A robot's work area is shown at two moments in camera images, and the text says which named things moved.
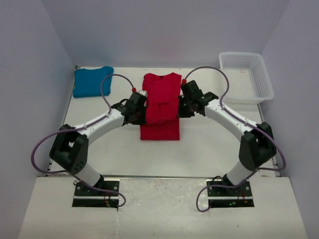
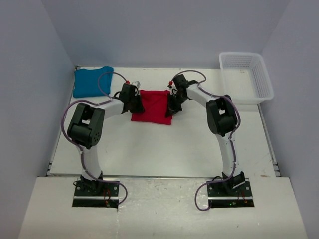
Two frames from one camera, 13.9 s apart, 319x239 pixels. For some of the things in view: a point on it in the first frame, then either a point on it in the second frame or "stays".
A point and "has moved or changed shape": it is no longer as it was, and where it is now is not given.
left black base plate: x=85 y=196 stays
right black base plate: x=239 y=196 stays
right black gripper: x=182 y=114 to x=172 y=108
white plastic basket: x=249 y=81 stays
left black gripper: x=142 y=120 to x=140 y=108
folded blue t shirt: x=87 y=82 stays
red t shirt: x=162 y=122 has moved or changed shape
